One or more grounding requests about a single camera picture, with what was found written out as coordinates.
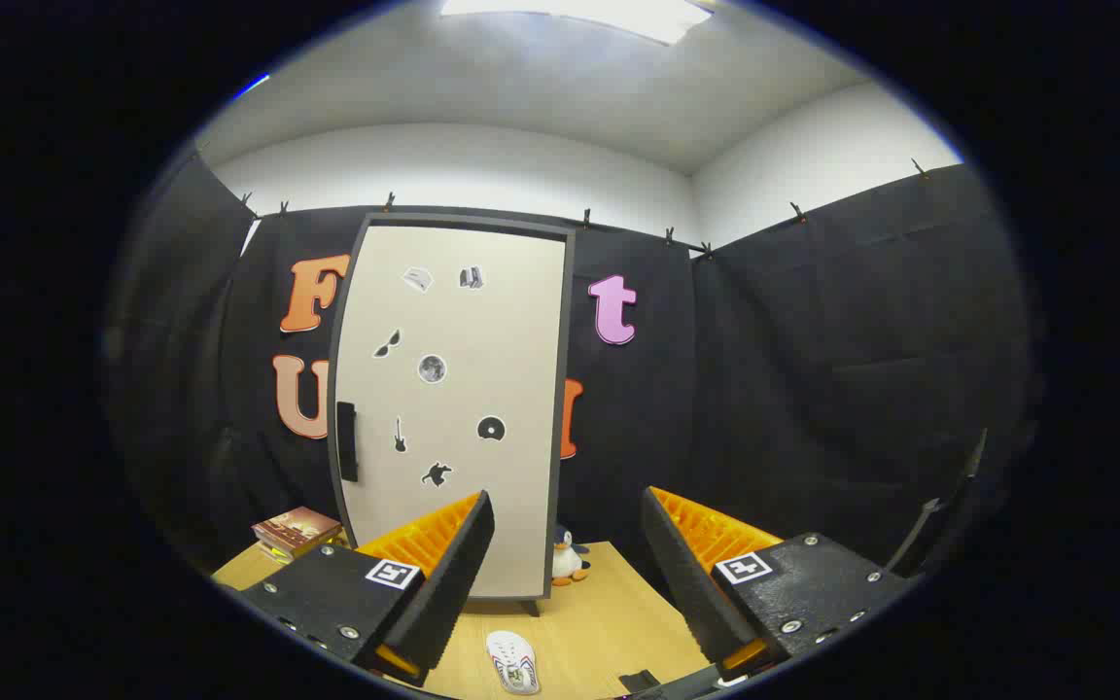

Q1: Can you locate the white striped canvas shoe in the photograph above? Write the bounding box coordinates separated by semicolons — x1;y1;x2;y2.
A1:
485;630;542;695

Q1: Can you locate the black backdrop cloth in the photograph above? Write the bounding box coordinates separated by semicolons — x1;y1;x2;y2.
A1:
103;146;1042;584

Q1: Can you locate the penguin plush toy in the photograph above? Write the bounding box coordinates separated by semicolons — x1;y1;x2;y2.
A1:
552;526;592;586

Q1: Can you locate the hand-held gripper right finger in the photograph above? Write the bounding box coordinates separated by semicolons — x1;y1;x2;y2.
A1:
640;486;921;680

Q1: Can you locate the black door handle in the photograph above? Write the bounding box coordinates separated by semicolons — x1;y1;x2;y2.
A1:
337;402;359;483

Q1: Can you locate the dark metal stand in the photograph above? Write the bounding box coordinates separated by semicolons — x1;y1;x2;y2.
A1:
886;428;989;577

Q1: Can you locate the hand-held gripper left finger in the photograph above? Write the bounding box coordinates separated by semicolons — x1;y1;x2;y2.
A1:
239;489;497;686

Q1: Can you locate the rectangular ceiling light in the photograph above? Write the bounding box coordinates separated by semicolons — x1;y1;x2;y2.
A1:
438;0;714;47

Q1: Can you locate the grey shoe cabinet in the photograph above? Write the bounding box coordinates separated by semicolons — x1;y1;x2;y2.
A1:
327;212;578;616

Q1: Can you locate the brown book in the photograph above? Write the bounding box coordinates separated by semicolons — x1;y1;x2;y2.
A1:
252;507;343;557

